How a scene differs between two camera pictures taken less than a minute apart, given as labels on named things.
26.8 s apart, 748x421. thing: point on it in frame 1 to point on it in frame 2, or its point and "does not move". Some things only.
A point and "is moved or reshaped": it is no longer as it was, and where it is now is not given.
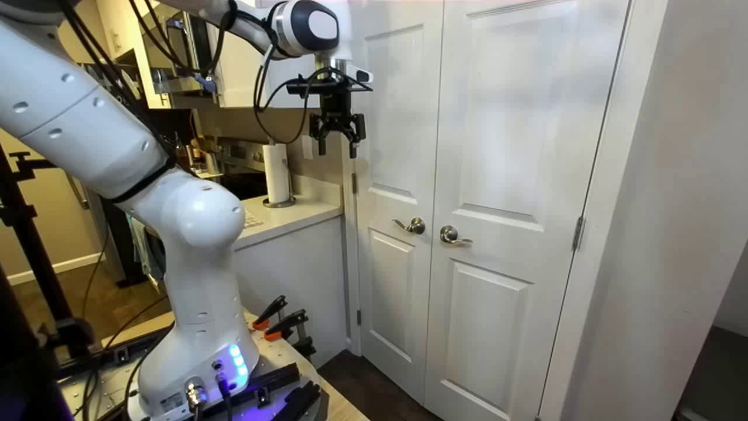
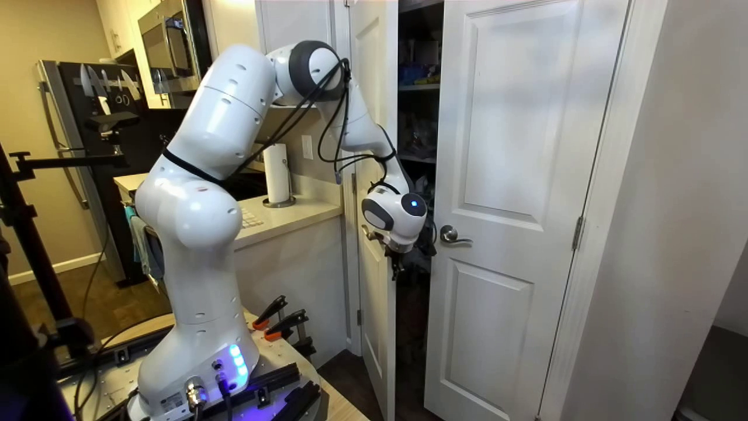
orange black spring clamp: (267, 312) does not move
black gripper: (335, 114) to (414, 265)
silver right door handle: (450, 234) does not move
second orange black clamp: (286, 327) does not move
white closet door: (525, 93) does not move
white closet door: (399, 189) is moved or reshaped
